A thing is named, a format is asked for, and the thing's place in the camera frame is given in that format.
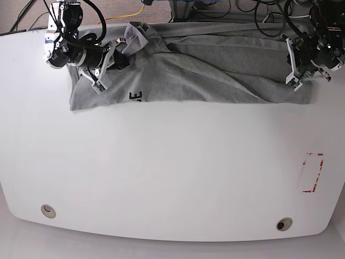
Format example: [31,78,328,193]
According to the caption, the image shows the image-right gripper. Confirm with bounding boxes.
[281,33,344,84]

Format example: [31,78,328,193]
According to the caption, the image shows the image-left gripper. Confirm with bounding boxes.
[72,37,129,86]

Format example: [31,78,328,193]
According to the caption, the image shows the grey t-shirt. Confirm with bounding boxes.
[68,22,312,111]

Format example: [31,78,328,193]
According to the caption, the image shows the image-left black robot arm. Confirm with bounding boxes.
[44,1,129,93]

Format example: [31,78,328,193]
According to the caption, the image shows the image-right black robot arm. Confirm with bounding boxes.
[253,1,344,91]

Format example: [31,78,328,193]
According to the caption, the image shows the red tape rectangle marking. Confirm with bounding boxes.
[300,153,325,193]

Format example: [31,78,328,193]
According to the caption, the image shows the right table grommet hole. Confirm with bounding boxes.
[276,217,293,231]

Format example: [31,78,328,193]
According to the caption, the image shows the table grommet hole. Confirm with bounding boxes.
[276,217,293,231]
[41,205,56,219]

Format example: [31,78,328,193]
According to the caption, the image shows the left table grommet hole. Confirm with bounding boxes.
[41,205,56,219]

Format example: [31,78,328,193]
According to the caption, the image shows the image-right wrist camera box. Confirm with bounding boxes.
[286,72,303,92]

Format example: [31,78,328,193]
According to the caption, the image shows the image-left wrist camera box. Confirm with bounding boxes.
[92,81,111,94]

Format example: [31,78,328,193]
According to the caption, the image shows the yellow cable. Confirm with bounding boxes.
[105,2,146,21]

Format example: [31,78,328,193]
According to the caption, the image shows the aluminium frame stand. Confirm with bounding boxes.
[169,0,324,28]

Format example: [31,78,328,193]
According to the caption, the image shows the black floor cable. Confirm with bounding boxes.
[9,0,52,32]

